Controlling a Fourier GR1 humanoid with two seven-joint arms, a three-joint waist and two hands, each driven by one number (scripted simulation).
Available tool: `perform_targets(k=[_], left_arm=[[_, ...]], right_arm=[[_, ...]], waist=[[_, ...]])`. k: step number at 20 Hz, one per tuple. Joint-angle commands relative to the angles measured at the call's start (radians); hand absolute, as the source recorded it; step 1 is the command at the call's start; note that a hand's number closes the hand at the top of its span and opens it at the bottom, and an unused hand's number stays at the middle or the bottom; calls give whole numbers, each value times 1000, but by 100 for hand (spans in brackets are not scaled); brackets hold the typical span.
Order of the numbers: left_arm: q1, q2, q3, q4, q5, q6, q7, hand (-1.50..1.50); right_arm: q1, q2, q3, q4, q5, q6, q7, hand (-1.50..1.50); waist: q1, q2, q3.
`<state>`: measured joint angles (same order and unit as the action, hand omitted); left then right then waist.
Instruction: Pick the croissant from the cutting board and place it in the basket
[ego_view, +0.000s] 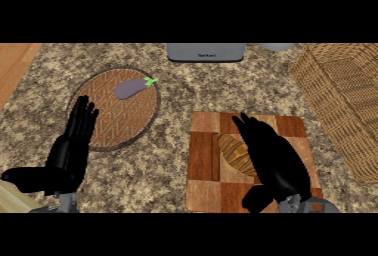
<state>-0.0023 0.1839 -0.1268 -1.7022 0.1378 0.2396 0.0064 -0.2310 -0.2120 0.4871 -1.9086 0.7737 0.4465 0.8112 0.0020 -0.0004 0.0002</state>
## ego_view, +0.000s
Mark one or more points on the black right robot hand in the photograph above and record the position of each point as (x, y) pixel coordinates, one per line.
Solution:
(275, 160)

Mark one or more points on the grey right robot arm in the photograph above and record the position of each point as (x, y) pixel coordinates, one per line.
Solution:
(308, 205)

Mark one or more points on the round brown woven placemat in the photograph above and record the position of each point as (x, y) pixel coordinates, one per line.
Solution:
(120, 108)

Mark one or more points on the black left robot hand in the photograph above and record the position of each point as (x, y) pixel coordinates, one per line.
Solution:
(75, 146)

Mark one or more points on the grey appliance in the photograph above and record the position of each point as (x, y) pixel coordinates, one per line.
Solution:
(206, 52)

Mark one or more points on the purple eggplant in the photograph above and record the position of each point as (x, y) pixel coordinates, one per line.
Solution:
(129, 87)

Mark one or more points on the pale grey round object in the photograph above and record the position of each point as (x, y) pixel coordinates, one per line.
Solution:
(275, 46)

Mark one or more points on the brown croissant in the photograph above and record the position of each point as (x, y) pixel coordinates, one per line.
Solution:
(236, 155)

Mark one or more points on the wicker basket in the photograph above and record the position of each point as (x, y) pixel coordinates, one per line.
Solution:
(340, 110)

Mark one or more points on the wooden checkered cutting board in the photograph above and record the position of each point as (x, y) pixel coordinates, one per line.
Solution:
(212, 186)

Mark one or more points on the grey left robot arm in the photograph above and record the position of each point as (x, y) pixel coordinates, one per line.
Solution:
(61, 203)

